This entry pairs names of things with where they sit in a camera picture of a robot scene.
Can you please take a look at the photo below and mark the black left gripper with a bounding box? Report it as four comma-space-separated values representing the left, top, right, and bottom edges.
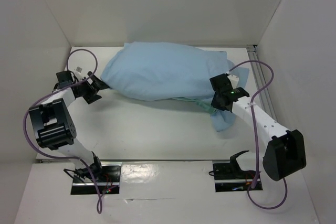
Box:
75, 71, 109, 104

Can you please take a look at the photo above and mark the light blue pillowcase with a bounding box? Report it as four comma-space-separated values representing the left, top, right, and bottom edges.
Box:
101, 42, 249, 132

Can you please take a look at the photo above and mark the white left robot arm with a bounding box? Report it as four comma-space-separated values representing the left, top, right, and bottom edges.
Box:
29, 70, 109, 182

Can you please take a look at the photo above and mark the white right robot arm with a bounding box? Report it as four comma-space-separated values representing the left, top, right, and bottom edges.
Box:
210, 73, 307, 181

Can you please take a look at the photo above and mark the aluminium rail frame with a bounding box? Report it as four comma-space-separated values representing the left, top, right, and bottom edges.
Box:
246, 44, 288, 158

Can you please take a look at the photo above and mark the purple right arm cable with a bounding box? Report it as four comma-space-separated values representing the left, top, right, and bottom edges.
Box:
227, 60, 289, 210

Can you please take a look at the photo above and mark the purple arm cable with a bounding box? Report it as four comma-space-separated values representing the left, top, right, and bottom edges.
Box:
22, 48, 111, 214
227, 60, 289, 210

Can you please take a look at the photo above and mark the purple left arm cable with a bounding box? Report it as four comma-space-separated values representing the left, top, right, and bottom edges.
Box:
22, 48, 111, 214

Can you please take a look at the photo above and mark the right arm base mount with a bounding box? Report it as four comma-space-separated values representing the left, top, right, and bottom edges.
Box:
208, 150, 256, 193

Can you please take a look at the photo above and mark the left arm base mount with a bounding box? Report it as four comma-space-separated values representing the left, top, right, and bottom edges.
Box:
63, 162, 121, 195

